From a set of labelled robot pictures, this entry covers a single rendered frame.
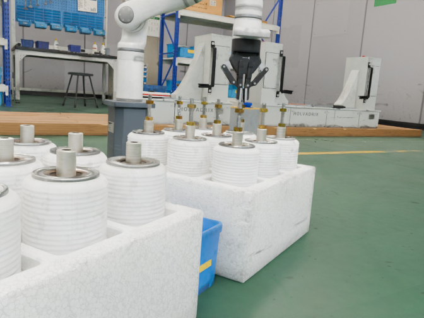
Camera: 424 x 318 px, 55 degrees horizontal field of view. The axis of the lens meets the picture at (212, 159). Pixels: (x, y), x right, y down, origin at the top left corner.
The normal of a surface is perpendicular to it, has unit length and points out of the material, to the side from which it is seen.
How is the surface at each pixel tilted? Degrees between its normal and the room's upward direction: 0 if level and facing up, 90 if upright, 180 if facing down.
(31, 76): 90
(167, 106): 90
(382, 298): 0
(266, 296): 0
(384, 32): 90
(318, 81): 90
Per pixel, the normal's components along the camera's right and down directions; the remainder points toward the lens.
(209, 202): -0.52, 0.11
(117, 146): -0.27, 0.14
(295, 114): 0.49, 0.18
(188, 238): 0.86, 0.15
